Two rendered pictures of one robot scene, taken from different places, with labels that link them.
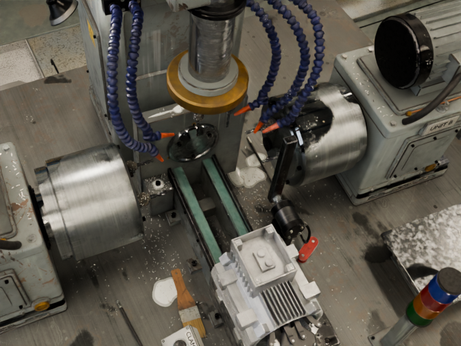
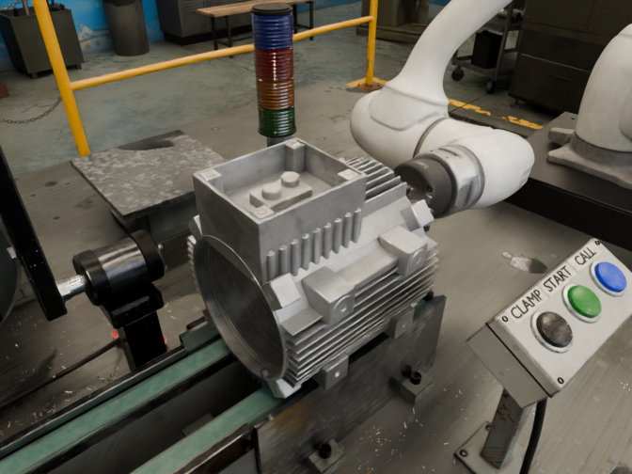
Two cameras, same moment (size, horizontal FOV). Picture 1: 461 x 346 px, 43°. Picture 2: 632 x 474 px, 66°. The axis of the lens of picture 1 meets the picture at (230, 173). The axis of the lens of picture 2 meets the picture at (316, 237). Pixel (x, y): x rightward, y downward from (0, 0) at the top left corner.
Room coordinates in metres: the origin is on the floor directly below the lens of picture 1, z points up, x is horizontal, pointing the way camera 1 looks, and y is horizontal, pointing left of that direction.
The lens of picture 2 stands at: (0.60, 0.29, 1.35)
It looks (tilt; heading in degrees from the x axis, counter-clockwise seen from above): 35 degrees down; 261
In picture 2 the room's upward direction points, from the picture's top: straight up
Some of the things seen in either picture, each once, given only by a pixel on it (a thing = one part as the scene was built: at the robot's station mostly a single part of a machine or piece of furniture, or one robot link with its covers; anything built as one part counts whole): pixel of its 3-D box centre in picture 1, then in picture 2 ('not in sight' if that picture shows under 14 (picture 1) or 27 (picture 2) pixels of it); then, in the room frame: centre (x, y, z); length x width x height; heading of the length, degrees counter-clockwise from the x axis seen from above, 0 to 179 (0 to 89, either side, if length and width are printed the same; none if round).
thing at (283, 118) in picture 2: (422, 309); (276, 117); (0.54, -0.47, 1.05); 0.06 x 0.06 x 0.04
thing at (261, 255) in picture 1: (262, 261); (280, 208); (0.57, -0.10, 1.11); 0.12 x 0.11 x 0.07; 32
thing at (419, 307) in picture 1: (430, 302); (275, 89); (0.54, -0.47, 1.10); 0.06 x 0.06 x 0.04
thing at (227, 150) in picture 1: (184, 136); not in sight; (0.98, 0.14, 0.97); 0.30 x 0.11 x 0.34; 121
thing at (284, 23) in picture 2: (446, 285); (272, 28); (0.54, -0.47, 1.19); 0.06 x 0.06 x 0.04
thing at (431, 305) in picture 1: (438, 294); (274, 60); (0.54, -0.47, 1.14); 0.06 x 0.06 x 0.04
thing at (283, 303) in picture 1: (265, 293); (311, 267); (0.54, -0.12, 1.02); 0.20 x 0.19 x 0.19; 32
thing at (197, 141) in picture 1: (193, 144); not in sight; (0.93, 0.11, 1.01); 0.15 x 0.02 x 0.15; 121
